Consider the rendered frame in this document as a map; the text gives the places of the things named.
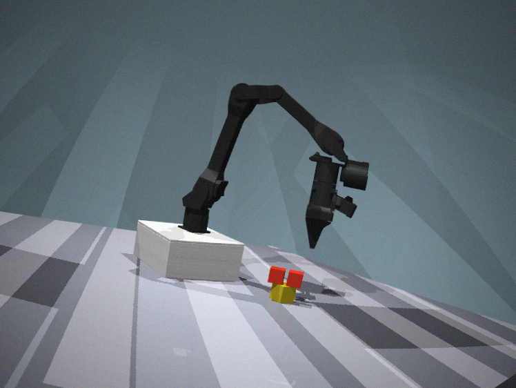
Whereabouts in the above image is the red cube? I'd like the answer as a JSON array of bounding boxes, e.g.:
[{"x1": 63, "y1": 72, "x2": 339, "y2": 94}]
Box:
[
  {"x1": 268, "y1": 266, "x2": 286, "y2": 285},
  {"x1": 286, "y1": 269, "x2": 304, "y2": 289}
]

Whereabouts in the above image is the yellow cube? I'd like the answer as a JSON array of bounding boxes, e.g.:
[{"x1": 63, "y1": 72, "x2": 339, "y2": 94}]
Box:
[{"x1": 269, "y1": 282, "x2": 297, "y2": 303}]

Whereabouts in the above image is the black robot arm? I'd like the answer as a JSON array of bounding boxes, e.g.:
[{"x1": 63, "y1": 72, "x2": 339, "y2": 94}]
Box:
[{"x1": 178, "y1": 83, "x2": 369, "y2": 233}]

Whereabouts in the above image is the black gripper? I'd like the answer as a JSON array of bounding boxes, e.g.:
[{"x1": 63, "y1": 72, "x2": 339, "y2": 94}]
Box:
[{"x1": 305, "y1": 180, "x2": 337, "y2": 249}]

